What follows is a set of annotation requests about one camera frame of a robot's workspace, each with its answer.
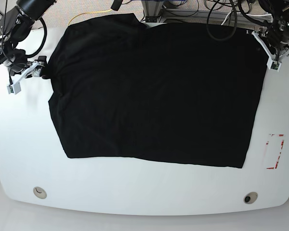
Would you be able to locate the left table cable grommet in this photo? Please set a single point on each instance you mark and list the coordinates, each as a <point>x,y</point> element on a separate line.
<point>39,192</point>

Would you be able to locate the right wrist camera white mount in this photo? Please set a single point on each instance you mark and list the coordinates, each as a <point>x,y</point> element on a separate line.
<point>14,86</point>

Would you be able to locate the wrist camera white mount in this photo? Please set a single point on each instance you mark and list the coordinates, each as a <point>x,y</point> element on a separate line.
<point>273,62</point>
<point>14,86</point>

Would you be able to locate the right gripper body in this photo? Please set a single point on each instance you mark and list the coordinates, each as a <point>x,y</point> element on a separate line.
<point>35,70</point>

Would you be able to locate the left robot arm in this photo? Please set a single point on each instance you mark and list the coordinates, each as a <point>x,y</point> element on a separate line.
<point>279,10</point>

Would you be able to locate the red tape rectangle marking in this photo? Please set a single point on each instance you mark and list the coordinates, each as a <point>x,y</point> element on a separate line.
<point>273,150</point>

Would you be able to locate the aluminium frame post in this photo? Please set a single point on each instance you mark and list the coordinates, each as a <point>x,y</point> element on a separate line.
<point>152,9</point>

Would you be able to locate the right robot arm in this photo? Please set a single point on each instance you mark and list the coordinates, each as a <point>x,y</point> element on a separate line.
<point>15,26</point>

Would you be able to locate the black T-shirt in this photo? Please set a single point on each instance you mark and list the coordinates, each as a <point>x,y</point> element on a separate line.
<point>168,93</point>

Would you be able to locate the right table cable grommet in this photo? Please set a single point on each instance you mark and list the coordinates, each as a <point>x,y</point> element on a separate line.
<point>250,198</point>

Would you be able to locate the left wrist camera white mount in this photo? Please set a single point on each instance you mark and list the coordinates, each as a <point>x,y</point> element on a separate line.
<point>273,62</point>

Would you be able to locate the table cable grommet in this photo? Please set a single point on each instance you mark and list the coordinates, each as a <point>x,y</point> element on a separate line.
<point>39,192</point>
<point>250,198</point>

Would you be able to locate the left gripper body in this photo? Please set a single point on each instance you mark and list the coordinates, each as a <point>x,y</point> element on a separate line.
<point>275,38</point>

